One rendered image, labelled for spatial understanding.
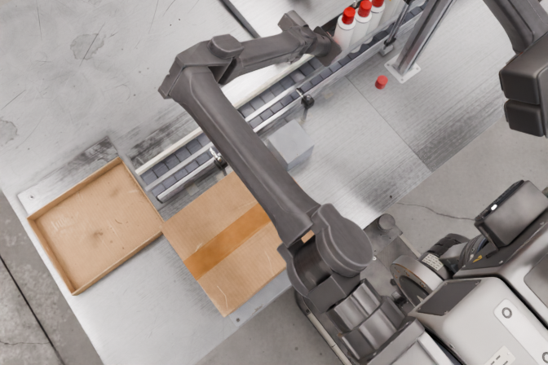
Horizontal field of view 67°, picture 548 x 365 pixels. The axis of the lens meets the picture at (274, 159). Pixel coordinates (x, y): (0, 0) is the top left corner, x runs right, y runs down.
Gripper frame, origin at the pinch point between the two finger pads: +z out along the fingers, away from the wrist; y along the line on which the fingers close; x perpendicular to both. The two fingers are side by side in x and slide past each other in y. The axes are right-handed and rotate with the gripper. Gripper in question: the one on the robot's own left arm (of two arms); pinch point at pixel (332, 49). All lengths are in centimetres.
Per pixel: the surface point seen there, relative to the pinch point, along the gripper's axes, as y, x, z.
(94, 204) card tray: 8, 72, -42
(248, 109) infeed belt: 2.2, 27.7, -14.0
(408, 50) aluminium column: -14.7, -14.3, 10.8
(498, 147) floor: -64, -6, 121
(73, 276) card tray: -6, 84, -51
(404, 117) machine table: -28.8, 0.3, 12.4
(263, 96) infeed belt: 2.7, 22.7, -10.1
